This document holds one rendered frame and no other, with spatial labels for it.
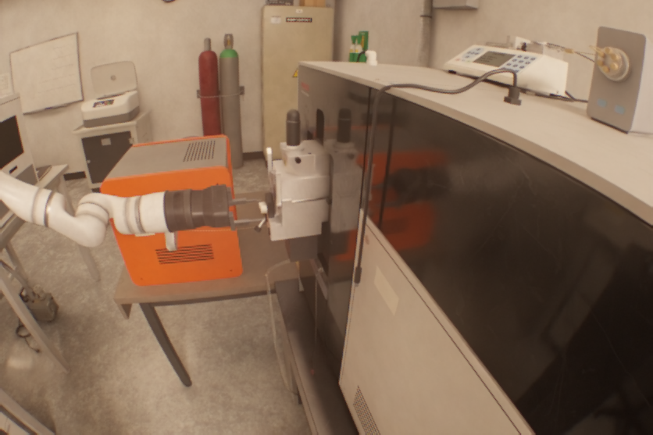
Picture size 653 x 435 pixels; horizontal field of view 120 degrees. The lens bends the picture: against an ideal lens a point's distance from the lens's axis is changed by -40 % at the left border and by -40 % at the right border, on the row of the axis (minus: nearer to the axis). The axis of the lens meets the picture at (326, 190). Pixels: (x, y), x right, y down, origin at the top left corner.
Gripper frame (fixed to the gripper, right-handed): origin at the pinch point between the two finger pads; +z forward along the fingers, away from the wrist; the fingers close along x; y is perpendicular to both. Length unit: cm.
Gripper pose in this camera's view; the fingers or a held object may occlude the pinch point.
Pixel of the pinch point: (262, 209)
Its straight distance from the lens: 60.5
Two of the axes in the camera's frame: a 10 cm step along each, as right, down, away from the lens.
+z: 9.6, -1.0, 2.7
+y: 1.4, -6.5, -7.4
